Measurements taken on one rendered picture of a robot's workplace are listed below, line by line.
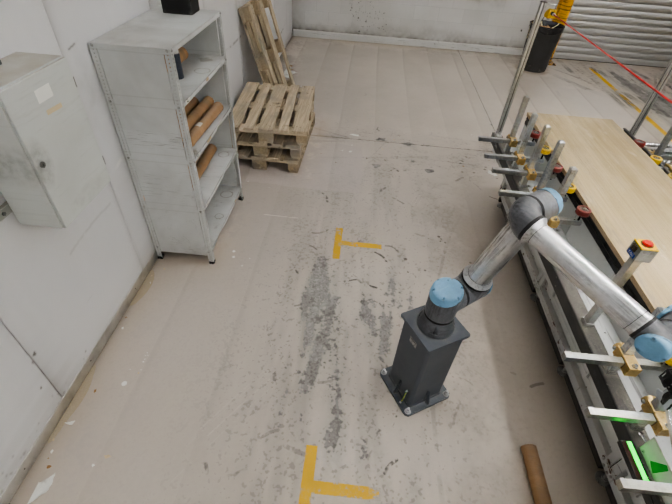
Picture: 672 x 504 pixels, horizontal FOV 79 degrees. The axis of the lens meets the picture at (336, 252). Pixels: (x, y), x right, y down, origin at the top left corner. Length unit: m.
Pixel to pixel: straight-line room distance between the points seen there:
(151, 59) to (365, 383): 2.18
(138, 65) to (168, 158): 0.56
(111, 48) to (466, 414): 2.80
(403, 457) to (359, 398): 0.39
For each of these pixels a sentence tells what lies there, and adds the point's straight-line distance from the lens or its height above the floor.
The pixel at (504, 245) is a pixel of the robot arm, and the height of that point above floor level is 1.17.
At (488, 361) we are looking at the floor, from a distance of 2.90.
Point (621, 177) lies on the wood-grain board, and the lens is 3.32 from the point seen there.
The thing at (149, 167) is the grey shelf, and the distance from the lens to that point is 2.92.
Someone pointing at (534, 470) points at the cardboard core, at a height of 0.08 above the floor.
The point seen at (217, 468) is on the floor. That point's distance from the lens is 2.42.
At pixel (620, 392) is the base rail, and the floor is 0.70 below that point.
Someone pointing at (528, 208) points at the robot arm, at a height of 1.43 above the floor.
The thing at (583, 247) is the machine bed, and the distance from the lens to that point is 2.85.
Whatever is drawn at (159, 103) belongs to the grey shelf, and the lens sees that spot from 2.66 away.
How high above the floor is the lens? 2.24
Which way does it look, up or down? 42 degrees down
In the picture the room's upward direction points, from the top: 4 degrees clockwise
